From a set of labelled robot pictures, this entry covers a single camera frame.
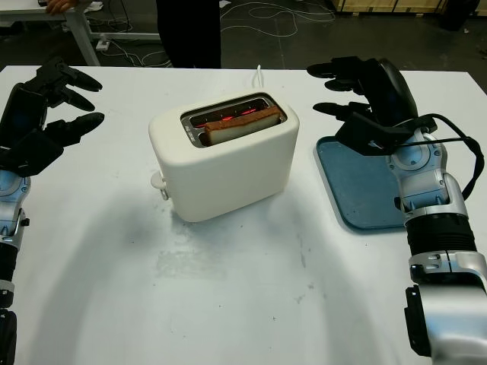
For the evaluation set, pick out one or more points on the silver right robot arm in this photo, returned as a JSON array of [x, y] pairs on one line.
[[430, 182]]

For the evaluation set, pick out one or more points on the white power strip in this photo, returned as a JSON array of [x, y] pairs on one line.
[[102, 44]]

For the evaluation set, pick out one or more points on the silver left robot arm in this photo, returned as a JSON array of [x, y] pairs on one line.
[[9, 205]]

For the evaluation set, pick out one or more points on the person in black trousers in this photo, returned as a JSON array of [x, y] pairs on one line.
[[190, 30]]

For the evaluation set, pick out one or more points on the blue plastic tray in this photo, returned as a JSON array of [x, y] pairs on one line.
[[354, 182]]

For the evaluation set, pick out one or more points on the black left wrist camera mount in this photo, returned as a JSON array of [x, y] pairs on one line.
[[34, 152]]

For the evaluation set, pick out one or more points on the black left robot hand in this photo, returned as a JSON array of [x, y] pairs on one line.
[[23, 110]]

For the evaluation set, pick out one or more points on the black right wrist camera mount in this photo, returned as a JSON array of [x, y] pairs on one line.
[[365, 133]]

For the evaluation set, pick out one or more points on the white background desk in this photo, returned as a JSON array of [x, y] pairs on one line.
[[81, 30]]

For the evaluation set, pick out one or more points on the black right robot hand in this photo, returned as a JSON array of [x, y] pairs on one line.
[[388, 91]]

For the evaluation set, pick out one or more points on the slice of toast bread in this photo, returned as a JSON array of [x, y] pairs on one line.
[[239, 127]]

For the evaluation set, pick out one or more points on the person's right hand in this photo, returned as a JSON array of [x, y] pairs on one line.
[[59, 5]]

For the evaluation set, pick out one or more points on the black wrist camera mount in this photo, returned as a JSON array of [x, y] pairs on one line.
[[34, 152], [365, 133]]

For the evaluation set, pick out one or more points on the wooden pallet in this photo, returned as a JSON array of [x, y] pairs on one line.
[[403, 4]]

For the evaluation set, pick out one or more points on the white two-slot toaster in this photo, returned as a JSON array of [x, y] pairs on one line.
[[228, 175]]

